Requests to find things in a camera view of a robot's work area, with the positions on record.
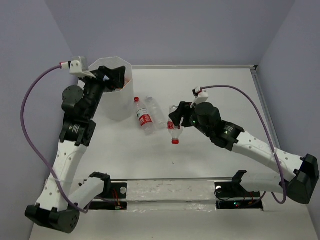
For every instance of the white octagonal plastic bin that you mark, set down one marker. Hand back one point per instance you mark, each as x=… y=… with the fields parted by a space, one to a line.
x=117 y=105

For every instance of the orange tea bottle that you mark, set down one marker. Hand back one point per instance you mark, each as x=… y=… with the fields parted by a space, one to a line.
x=126 y=81

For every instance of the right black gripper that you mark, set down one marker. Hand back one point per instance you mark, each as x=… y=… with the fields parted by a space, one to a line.
x=184 y=109

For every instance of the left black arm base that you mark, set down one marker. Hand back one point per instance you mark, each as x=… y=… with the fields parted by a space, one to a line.
x=114 y=200

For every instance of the red cap red label bottle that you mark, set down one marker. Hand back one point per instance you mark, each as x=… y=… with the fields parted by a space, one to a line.
x=143 y=117

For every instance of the crushed red cap cola bottle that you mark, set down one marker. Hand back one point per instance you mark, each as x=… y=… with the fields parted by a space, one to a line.
x=175 y=131

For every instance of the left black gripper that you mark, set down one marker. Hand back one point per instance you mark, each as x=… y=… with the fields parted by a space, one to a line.
x=116 y=76

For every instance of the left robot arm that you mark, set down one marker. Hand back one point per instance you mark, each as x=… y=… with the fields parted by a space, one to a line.
x=57 y=208

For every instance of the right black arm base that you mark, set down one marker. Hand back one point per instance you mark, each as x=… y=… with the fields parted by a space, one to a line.
x=231 y=196

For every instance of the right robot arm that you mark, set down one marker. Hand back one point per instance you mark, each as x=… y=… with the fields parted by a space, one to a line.
x=294 y=176

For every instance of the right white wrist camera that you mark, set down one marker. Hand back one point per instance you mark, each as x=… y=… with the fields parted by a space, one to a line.
x=200 y=95

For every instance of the clear unlabelled crushed bottle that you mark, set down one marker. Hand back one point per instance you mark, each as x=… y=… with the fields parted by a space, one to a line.
x=156 y=112

